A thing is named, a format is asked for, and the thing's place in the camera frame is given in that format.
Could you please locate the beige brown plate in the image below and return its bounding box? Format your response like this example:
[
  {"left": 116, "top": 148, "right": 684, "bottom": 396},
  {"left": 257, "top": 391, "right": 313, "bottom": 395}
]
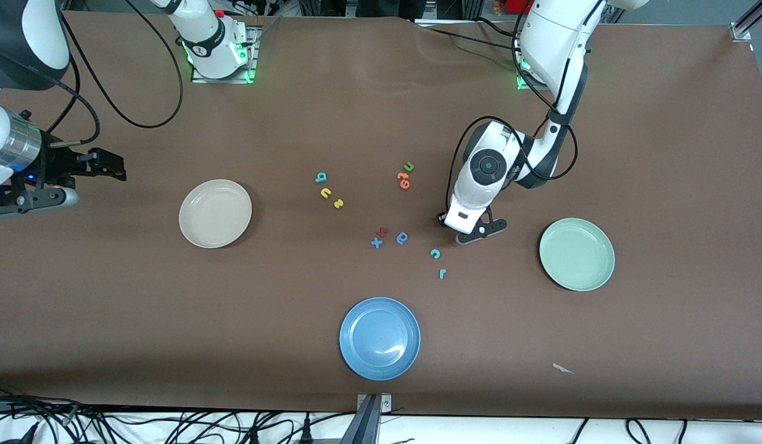
[{"left": 178, "top": 179, "right": 253, "bottom": 249}]

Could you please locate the brown table cover sheet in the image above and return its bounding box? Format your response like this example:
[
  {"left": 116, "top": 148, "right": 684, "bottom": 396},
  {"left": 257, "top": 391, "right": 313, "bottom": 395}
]
[{"left": 0, "top": 9, "right": 762, "bottom": 421}]

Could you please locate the blue plate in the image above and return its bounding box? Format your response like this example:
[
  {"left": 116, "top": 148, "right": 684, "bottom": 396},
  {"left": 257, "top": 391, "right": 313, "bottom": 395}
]
[{"left": 339, "top": 297, "right": 421, "bottom": 381}]

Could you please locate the light green plate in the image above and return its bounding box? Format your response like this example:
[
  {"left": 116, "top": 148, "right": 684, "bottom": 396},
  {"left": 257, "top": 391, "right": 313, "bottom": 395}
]
[{"left": 539, "top": 217, "right": 616, "bottom": 292}]

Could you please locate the dark metal beam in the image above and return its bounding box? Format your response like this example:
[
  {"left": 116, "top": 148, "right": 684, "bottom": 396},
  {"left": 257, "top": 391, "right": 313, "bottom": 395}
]
[{"left": 339, "top": 395, "right": 381, "bottom": 444}]

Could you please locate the aluminium profile corner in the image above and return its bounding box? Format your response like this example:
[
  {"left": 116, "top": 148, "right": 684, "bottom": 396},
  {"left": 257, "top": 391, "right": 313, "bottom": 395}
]
[{"left": 729, "top": 0, "right": 762, "bottom": 43}]

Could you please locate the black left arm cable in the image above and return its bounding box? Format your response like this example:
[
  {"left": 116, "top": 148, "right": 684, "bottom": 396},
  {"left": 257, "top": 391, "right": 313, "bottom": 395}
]
[{"left": 445, "top": 0, "right": 603, "bottom": 213}]

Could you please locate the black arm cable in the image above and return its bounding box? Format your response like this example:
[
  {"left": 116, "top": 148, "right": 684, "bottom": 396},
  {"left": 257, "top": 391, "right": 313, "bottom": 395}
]
[
  {"left": 445, "top": 0, "right": 603, "bottom": 213},
  {"left": 44, "top": 0, "right": 185, "bottom": 149}
]

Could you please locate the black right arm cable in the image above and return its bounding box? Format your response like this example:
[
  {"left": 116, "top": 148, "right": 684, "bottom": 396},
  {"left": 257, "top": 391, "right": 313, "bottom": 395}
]
[{"left": 44, "top": 0, "right": 185, "bottom": 149}]

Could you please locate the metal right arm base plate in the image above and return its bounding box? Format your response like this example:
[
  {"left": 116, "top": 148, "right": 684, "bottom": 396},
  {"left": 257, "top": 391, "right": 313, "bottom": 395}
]
[{"left": 189, "top": 25, "right": 262, "bottom": 85}]

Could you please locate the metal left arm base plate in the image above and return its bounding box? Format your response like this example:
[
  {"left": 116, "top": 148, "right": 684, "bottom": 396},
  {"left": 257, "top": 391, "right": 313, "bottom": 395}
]
[{"left": 515, "top": 55, "right": 551, "bottom": 92}]

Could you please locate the black cable on table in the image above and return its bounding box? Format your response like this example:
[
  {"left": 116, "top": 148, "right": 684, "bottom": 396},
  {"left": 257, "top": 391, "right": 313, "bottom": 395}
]
[{"left": 418, "top": 18, "right": 523, "bottom": 53}]

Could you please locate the silver mounting bracket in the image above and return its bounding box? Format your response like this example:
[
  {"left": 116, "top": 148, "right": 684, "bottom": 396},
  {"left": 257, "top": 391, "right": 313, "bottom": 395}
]
[{"left": 356, "top": 393, "right": 393, "bottom": 415}]

